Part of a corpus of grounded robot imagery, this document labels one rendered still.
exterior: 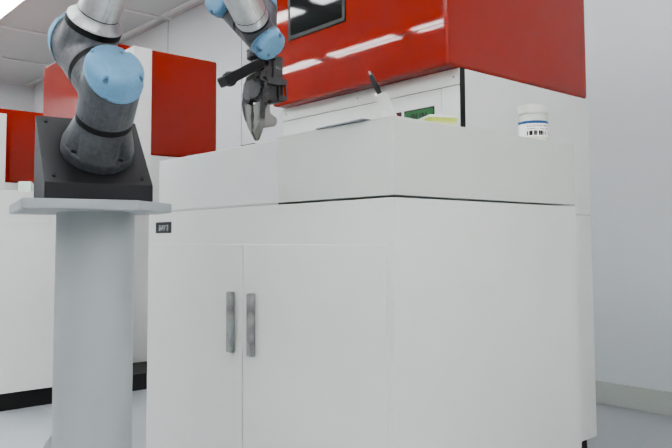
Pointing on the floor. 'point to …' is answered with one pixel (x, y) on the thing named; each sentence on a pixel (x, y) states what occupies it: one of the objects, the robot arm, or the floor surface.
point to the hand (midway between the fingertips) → (254, 134)
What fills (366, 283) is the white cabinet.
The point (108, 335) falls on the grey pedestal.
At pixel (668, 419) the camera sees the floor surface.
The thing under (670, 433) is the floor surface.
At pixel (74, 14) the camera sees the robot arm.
